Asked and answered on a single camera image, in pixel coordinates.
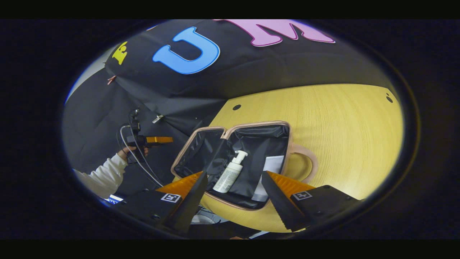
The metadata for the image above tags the white cable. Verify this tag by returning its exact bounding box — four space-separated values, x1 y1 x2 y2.
120 124 164 188

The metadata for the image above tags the white pump bottle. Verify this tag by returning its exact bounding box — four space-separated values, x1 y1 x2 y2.
213 150 249 194

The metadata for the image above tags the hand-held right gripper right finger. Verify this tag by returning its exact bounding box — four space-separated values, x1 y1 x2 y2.
261 171 364 233

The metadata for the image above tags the pink suitcase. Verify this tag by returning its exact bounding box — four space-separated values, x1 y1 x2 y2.
170 121 319 211

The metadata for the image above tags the black backdrop cloth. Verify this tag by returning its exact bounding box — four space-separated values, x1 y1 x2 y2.
63 19 392 202

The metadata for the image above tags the white tube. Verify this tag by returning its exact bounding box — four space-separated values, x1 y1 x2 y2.
251 155 285 202

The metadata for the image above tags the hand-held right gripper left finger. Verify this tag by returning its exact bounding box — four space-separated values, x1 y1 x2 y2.
107 171 209 235

